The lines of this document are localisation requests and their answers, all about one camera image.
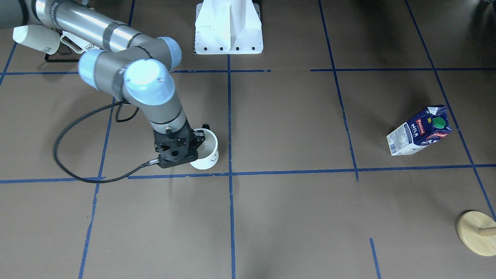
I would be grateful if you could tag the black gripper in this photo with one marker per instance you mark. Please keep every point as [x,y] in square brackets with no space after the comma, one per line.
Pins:
[199,138]

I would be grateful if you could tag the white smiley mug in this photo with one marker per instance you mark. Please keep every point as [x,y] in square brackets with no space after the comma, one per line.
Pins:
[208,153]

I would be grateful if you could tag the blue milk carton green cap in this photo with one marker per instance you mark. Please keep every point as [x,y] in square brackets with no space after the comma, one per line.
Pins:
[427,127]

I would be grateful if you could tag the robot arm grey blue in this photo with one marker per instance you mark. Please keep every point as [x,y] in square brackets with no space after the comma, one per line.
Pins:
[125,63]

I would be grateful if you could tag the white cup on rack lower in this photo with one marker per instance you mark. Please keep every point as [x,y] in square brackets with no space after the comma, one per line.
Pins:
[38,37]

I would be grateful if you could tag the white mounting pole with base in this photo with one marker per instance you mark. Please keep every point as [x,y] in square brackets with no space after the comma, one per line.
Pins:
[228,27]

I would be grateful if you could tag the wooden mug tree stand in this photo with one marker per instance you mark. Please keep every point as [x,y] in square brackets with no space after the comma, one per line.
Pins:
[476,231]

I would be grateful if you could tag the black wire cup rack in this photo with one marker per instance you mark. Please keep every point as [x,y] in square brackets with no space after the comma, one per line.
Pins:
[68,51]

